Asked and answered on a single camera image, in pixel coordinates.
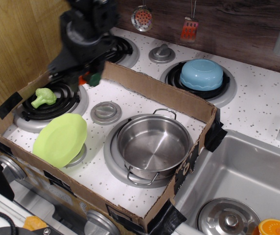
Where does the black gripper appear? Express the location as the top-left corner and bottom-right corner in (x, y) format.
(47, 11), (117, 92)

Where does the orange toy carrot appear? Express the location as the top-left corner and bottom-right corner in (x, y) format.
(78, 72), (101, 87)

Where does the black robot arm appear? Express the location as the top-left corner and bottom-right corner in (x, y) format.
(47, 0), (119, 92)

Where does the light green plastic plate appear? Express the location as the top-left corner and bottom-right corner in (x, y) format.
(32, 113), (87, 168)

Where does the grey knob under plate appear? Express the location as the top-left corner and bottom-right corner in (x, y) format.
(65, 144), (87, 167)

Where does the front left black burner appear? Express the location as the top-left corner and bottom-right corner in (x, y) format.
(20, 83), (80, 121)

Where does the black burner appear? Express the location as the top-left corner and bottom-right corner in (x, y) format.
(165, 62), (230, 99)
(20, 83), (80, 121)
(105, 36), (133, 63)

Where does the grey centre stove knob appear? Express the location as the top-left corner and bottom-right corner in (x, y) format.
(90, 101), (122, 125)

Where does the grey stove knob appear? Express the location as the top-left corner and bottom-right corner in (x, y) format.
(90, 101), (122, 125)
(148, 44), (175, 64)

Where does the green toy broccoli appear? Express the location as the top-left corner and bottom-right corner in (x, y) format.
(31, 88), (57, 109)

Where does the brown cardboard fence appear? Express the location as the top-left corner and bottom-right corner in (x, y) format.
(0, 62), (217, 235)

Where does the back left black burner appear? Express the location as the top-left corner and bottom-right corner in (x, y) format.
(105, 36), (133, 63)

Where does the grey back stove knob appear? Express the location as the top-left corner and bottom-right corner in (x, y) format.
(148, 44), (175, 64)

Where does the hanging round metal strainer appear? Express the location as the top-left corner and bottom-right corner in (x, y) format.
(131, 0), (153, 32)

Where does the back right black burner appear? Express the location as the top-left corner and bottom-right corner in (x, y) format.
(165, 62), (230, 99)

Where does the stainless steel pot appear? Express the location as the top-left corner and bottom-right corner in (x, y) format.
(117, 109), (193, 187)

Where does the hanging metal grater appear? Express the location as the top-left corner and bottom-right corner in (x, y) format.
(180, 0), (199, 43)

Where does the light blue plastic bowl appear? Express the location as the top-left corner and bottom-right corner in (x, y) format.
(180, 59), (223, 91)

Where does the grey front panel knob left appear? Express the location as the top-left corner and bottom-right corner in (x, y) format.
(0, 155), (27, 183)

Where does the grey panel knob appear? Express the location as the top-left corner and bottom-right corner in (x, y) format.
(84, 210), (120, 235)
(0, 155), (27, 183)

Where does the grey front panel knob right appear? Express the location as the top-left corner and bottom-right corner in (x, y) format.
(84, 210), (120, 235)

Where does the yellow sponge piece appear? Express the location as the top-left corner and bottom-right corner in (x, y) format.
(23, 216), (47, 231)

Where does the grey sink basin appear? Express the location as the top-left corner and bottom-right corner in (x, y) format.
(174, 130), (280, 235)

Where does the silver pot lid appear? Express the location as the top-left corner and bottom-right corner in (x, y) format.
(196, 198), (261, 235)

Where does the orange slice toy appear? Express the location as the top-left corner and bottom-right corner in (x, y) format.
(252, 219), (280, 235)

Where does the front right grey burner ring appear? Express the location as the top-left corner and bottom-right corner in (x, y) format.
(103, 114), (194, 188)

